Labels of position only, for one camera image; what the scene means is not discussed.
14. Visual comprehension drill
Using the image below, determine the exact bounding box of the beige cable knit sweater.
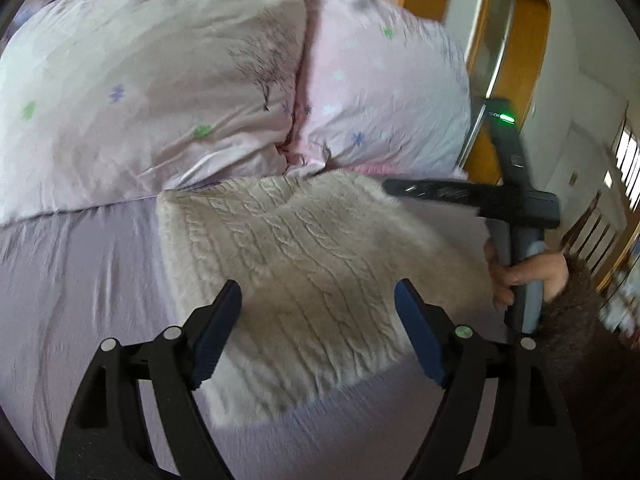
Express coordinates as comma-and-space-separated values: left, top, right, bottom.
156, 170, 490, 428

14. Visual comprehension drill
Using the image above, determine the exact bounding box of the dark furry sleeve forearm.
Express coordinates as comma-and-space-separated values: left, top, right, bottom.
538, 257, 639, 479

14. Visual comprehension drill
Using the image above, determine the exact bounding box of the right hand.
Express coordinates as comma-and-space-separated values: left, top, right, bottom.
484, 238, 570, 311

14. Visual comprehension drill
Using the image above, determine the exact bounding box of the pink floral pillow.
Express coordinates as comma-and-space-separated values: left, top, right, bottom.
283, 0, 471, 179

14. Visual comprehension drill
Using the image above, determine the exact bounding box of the lavender bed sheet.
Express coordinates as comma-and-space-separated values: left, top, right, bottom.
0, 167, 507, 480

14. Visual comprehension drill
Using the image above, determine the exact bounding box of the wooden framed window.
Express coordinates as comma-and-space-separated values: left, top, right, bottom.
398, 0, 551, 184

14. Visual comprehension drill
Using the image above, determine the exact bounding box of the white floral pillow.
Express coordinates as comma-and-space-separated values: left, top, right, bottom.
1, 0, 307, 223

